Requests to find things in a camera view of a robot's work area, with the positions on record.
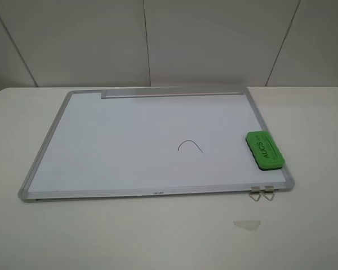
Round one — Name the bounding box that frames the green whiteboard eraser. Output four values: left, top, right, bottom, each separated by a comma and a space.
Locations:
245, 130, 285, 171

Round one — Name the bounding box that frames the white aluminium-framed whiteboard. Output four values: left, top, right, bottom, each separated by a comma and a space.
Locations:
18, 85, 295, 202

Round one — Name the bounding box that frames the grey marker tray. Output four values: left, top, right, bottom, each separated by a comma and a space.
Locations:
101, 86, 245, 100

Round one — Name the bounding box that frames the left metal hanging clip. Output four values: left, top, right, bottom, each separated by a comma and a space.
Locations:
249, 186, 261, 202

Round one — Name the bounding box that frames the metal hanging clip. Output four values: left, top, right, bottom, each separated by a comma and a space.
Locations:
249, 186, 261, 202
262, 186, 275, 201

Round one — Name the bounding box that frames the right metal hanging clip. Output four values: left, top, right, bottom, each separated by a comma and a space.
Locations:
262, 186, 275, 201

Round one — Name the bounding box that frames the clear tape piece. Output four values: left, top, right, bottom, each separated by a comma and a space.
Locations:
233, 220, 261, 231

